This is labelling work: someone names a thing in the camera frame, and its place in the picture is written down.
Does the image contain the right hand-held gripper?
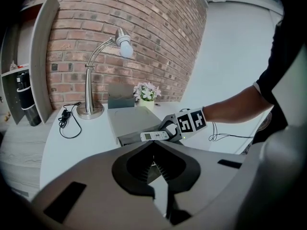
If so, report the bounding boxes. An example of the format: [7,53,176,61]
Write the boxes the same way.
[160,107,208,143]

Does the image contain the black cylinder with white bands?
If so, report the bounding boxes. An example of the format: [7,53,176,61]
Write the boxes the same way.
[15,71,43,127]

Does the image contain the gray storage box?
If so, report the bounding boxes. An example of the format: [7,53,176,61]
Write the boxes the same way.
[106,105,162,145]

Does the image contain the pink flowers in pale pot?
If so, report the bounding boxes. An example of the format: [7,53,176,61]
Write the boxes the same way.
[132,81,163,113]

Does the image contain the silver desk lamp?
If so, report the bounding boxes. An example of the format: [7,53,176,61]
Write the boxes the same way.
[76,27,135,121]

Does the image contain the white remote control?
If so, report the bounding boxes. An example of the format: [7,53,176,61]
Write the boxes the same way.
[140,131,170,142]

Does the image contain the person's black shirt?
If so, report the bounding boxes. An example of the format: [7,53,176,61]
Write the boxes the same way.
[251,17,307,156]

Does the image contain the gray wooden shelf unit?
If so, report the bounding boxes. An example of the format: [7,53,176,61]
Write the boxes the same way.
[0,0,60,127]

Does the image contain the gray storage drawer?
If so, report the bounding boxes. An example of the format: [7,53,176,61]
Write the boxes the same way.
[117,123,171,149]

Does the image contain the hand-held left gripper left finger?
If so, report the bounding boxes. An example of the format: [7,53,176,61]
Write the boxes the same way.
[30,140,169,230]

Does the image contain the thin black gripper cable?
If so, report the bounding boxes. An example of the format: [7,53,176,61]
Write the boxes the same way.
[208,121,255,143]

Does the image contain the person's right forearm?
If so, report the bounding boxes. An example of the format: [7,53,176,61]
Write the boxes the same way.
[202,81,274,125]

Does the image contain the black cable with adapter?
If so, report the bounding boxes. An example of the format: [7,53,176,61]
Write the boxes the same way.
[58,101,83,139]

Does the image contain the gray desk organiser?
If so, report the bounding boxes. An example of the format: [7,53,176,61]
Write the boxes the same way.
[107,83,136,109]

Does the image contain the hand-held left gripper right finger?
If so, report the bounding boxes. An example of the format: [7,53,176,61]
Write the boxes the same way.
[153,140,245,226]

